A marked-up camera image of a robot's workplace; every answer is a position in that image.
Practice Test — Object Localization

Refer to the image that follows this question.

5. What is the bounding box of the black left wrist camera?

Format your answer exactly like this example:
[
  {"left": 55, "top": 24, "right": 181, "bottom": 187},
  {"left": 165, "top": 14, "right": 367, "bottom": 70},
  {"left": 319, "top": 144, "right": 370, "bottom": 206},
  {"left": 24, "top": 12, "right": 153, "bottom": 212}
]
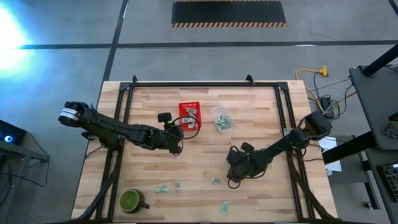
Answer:
[{"left": 157, "top": 111, "right": 173, "bottom": 124}]

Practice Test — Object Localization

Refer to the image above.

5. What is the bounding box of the clear plastic container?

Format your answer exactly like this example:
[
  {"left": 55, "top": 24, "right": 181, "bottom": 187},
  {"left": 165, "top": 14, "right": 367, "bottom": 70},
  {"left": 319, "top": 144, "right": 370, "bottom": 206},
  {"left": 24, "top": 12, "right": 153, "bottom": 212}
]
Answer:
[{"left": 211, "top": 105, "right": 234, "bottom": 133}]

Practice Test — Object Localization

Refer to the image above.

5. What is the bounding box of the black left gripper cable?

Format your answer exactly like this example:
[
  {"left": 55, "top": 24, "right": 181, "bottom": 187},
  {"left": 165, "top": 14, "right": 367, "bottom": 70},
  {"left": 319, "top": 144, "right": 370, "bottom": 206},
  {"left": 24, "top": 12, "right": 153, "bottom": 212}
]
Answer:
[{"left": 172, "top": 116, "right": 201, "bottom": 141}]

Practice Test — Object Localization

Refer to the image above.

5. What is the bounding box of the black beam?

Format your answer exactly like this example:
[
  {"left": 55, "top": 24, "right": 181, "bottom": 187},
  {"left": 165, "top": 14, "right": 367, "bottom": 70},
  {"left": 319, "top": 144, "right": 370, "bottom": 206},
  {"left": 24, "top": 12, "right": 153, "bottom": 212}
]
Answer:
[{"left": 322, "top": 130, "right": 379, "bottom": 165}]

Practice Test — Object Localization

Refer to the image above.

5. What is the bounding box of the black power strip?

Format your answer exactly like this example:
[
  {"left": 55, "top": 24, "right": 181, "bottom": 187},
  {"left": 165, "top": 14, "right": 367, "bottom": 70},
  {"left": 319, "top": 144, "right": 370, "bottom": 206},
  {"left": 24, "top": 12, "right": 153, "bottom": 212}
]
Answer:
[{"left": 320, "top": 95, "right": 335, "bottom": 118}]

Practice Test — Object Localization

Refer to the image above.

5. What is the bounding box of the black pole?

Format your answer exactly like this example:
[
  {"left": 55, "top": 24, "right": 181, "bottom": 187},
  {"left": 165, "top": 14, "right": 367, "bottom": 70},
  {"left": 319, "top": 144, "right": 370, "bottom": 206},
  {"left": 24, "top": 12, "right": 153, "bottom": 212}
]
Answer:
[{"left": 362, "top": 43, "right": 398, "bottom": 77}]

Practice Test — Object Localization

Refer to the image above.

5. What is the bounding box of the green component rack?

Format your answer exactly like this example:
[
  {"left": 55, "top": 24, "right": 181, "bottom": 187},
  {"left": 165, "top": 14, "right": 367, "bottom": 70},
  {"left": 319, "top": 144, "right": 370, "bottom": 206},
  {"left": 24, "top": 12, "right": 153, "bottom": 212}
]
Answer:
[{"left": 377, "top": 163, "right": 398, "bottom": 203}]

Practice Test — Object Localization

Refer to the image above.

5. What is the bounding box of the red plastic basket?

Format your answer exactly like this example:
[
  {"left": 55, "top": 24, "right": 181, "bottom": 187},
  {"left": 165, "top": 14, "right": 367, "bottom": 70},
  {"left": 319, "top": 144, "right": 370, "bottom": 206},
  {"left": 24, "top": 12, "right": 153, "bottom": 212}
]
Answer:
[{"left": 178, "top": 101, "right": 203, "bottom": 131}]

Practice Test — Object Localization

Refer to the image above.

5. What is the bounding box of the green ceramic mug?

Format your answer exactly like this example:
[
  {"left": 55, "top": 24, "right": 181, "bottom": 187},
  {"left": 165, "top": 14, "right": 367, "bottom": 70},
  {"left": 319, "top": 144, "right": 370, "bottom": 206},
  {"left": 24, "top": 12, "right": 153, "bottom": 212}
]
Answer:
[{"left": 119, "top": 189, "right": 151, "bottom": 215}]

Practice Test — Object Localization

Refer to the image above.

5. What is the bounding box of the black hazard-striped floor mat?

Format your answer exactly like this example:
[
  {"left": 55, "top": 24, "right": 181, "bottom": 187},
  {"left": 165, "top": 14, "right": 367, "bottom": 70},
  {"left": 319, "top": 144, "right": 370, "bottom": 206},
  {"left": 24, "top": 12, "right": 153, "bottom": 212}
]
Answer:
[{"left": 171, "top": 0, "right": 287, "bottom": 28}]

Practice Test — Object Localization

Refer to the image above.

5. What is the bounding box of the white paper sheet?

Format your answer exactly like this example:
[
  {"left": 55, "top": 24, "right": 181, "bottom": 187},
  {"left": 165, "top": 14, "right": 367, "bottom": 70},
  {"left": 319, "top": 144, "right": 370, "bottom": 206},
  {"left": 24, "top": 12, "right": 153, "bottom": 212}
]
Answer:
[{"left": 318, "top": 136, "right": 343, "bottom": 173}]

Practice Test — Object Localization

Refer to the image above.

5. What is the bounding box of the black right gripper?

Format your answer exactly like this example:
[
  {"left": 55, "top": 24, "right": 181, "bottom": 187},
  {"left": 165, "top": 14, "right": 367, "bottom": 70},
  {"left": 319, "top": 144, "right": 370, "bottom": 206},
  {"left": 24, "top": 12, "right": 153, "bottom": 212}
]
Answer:
[{"left": 226, "top": 146, "right": 267, "bottom": 183}]

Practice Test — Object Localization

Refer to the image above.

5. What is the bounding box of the black device with blue light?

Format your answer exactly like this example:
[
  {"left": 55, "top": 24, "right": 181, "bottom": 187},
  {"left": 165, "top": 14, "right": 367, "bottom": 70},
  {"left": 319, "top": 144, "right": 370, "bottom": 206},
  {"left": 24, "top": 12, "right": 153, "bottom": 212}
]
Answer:
[{"left": 0, "top": 119, "right": 50, "bottom": 164}]

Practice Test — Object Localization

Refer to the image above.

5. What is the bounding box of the dark grey cart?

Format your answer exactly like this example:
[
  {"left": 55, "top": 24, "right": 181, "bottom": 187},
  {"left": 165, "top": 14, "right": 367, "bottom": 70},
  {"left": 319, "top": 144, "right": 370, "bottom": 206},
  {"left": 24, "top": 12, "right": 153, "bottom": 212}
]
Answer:
[{"left": 348, "top": 63, "right": 398, "bottom": 151}]

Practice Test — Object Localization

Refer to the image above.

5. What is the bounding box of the black aluminium table frame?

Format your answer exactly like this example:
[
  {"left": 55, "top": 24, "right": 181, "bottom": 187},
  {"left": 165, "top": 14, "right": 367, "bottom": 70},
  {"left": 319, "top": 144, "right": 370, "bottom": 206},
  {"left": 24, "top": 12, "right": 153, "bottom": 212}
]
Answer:
[{"left": 74, "top": 74, "right": 336, "bottom": 224}]

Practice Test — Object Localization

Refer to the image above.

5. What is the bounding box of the yellow extension cord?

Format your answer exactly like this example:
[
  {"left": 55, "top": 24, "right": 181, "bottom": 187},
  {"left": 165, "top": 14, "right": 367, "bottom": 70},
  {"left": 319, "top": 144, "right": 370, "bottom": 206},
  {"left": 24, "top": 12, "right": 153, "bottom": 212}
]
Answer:
[{"left": 295, "top": 66, "right": 357, "bottom": 114}]

